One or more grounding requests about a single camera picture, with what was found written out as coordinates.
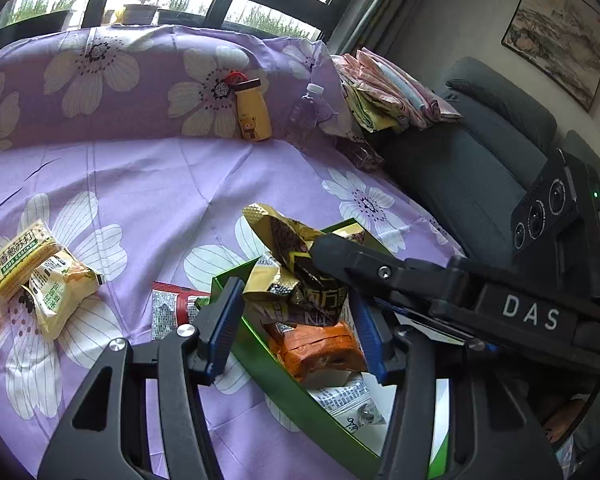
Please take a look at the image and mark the green cardboard box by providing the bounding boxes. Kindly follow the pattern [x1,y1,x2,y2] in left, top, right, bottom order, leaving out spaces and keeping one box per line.
[210,217,451,480]

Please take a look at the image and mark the stack of folded cloths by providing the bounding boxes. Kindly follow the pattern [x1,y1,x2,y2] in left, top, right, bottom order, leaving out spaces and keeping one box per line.
[332,47,464,134]

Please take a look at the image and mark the grey upholstered chair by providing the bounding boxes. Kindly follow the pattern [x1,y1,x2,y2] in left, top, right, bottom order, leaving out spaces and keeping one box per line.
[377,56,558,273]

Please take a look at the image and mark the gold black snack packet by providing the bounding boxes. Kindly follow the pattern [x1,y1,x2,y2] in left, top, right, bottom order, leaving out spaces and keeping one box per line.
[241,203,353,328]

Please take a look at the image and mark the green label cracker packet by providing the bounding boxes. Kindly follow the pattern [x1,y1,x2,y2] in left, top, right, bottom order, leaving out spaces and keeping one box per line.
[0,220,62,301]

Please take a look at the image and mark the flower pot on windowsill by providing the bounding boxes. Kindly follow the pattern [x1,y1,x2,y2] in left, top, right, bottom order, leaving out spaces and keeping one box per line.
[114,3,161,26]

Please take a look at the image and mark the purple flowered bedsheet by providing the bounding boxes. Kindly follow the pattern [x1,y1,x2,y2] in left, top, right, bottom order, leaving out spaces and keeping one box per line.
[0,25,466,480]

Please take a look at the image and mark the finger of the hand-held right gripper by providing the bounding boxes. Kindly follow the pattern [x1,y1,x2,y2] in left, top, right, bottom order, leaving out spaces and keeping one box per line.
[309,233,481,322]

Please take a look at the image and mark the clear plastic water bottle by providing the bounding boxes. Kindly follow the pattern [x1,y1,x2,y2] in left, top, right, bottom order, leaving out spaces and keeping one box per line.
[284,83,332,152]

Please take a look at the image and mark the orange snack packet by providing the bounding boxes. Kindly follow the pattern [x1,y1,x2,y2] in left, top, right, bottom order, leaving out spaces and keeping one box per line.
[265,321,368,383]

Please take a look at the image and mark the framed landscape painting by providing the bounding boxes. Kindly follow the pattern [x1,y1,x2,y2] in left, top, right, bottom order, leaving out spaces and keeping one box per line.
[501,0,600,112]

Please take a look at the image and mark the red snack packet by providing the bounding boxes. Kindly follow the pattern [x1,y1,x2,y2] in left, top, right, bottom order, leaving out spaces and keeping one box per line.
[151,281,212,342]

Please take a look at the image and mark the yellow bottle with bear print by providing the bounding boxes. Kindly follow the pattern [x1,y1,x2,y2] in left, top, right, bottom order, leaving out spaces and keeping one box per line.
[234,77,274,142]

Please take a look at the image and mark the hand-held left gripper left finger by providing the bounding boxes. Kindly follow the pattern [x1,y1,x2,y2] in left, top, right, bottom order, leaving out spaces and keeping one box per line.
[37,276,246,480]

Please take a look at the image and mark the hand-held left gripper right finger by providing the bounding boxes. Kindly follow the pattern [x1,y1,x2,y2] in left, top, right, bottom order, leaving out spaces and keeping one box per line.
[349,292,563,480]

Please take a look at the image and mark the pale yellow snack packet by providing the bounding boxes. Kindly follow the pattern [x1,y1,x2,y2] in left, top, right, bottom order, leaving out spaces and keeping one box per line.
[26,250,104,339]

